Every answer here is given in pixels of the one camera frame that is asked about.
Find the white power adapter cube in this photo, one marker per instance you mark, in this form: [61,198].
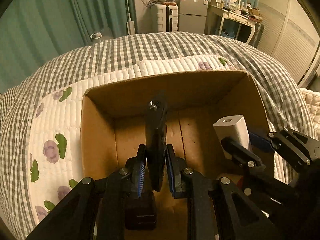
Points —
[233,127]

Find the clear water jug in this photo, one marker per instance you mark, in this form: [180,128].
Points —
[96,36]

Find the black TV remote control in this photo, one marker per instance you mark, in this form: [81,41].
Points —
[155,138]

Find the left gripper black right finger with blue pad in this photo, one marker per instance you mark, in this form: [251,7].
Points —
[217,209]

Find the silver mini fridge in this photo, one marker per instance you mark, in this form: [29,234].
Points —
[192,15]

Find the green curtain left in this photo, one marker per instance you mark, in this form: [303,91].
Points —
[36,31]

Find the black rectangular box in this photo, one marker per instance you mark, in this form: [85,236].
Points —
[140,212]

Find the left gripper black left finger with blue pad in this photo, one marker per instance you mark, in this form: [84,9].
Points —
[95,209]

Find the white sliding wardrobe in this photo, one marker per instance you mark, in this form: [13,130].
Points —
[288,36]

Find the brown cardboard box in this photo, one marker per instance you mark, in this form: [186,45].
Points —
[113,127]

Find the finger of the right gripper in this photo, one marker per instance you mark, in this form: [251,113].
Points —
[290,142]
[242,157]

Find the white quilted cushion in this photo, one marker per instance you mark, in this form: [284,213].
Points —
[313,103]

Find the white suitcase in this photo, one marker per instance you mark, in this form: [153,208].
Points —
[164,17]

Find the white dressing table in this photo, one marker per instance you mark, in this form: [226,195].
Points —
[217,16]

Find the white floral quilted blanket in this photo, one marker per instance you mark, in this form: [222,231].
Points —
[54,149]

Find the grey checked bed cover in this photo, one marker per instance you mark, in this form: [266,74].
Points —
[283,100]

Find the white bottle red cap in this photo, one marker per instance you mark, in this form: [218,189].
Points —
[240,182]

